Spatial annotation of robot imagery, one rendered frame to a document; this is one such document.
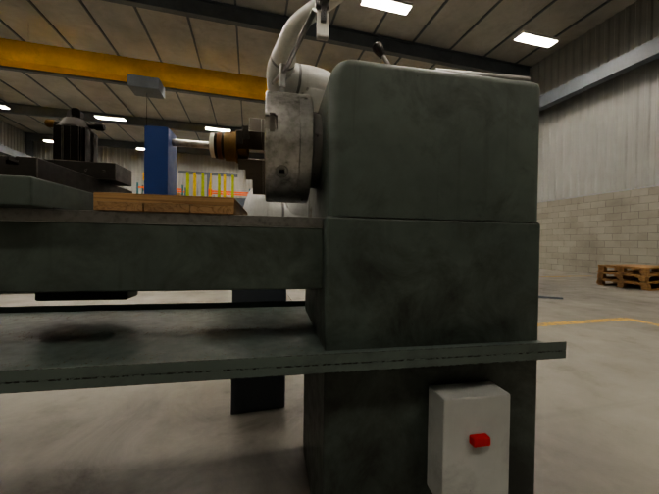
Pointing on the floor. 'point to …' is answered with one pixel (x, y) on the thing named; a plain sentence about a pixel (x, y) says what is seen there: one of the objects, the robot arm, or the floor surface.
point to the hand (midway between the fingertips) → (322, 25)
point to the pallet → (638, 274)
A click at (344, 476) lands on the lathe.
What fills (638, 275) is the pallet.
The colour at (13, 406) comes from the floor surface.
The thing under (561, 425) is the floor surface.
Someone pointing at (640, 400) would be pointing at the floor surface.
